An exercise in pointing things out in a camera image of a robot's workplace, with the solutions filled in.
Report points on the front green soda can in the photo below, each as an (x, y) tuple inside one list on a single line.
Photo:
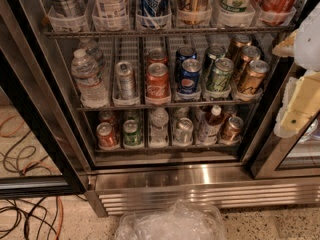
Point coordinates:
[(220, 75)]

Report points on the clear plastic bag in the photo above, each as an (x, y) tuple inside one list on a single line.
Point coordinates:
[(181, 221)]

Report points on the green soda can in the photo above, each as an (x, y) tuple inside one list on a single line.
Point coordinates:
[(220, 75), (213, 52)]

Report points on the bottom shelf red can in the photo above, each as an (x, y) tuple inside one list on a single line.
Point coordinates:
[(106, 135)]

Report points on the red coca-cola can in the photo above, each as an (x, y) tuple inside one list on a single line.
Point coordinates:
[(157, 55), (157, 81)]

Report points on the top shelf red Coca-Cola bottle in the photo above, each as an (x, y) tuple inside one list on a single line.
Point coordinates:
[(275, 12)]

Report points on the stainless steel fridge base grille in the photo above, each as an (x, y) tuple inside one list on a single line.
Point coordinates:
[(118, 191)]

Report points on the rear green soda can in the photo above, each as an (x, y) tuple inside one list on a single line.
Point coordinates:
[(213, 52)]

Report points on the bottom shelf brown bottle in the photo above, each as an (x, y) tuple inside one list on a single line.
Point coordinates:
[(210, 126)]

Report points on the bottom shelf silver can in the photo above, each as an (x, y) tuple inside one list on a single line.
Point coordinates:
[(183, 131)]

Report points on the front clear water bottle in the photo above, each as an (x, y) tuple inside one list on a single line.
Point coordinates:
[(88, 78)]

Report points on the rear red Coca-Cola can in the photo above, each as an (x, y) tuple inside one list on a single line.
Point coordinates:
[(157, 55)]

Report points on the blue pepsi can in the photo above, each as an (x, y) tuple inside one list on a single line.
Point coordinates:
[(183, 52), (189, 76)]

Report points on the left glass fridge door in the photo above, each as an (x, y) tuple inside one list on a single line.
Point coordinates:
[(35, 78)]

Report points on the bottom shelf green can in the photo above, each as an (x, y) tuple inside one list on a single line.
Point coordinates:
[(131, 133)]

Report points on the right glass fridge door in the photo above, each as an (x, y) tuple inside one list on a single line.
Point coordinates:
[(267, 156)]

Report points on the clear water bottle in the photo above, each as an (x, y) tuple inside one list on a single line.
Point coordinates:
[(93, 49), (88, 78)]

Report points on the shelf brown bottle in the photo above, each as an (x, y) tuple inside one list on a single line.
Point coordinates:
[(193, 12), (210, 126)]

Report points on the glass fridge door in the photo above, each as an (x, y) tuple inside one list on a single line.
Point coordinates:
[(267, 156), (35, 78)]

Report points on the front blue Pepsi can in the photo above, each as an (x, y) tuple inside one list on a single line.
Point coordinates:
[(189, 76)]

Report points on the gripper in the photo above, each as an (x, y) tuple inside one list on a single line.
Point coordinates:
[(309, 44)]

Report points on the front red Coca-Cola can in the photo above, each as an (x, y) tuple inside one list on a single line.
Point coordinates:
[(157, 81)]

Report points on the top shelf brown bottle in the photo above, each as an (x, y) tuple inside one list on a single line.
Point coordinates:
[(193, 12)]

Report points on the bottom shelf water bottle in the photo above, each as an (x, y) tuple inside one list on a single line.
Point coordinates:
[(158, 125)]

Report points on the bottom shelf orange can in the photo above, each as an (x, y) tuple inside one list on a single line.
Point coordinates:
[(232, 129)]

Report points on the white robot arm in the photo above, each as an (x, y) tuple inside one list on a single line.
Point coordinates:
[(312, 24)]

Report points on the top shelf blue can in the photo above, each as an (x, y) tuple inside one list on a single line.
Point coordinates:
[(153, 11)]

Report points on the orange soda can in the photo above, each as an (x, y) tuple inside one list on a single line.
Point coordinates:
[(247, 54), (252, 77), (236, 44)]

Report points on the top shelf white labelled bottle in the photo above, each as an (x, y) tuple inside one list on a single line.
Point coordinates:
[(113, 13)]

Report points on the rear clear water bottle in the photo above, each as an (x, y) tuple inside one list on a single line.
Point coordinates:
[(93, 49)]

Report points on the silver soda can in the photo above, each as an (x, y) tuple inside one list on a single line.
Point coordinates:
[(125, 77)]

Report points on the rear blue Pepsi can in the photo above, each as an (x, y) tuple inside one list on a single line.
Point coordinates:
[(183, 52)]

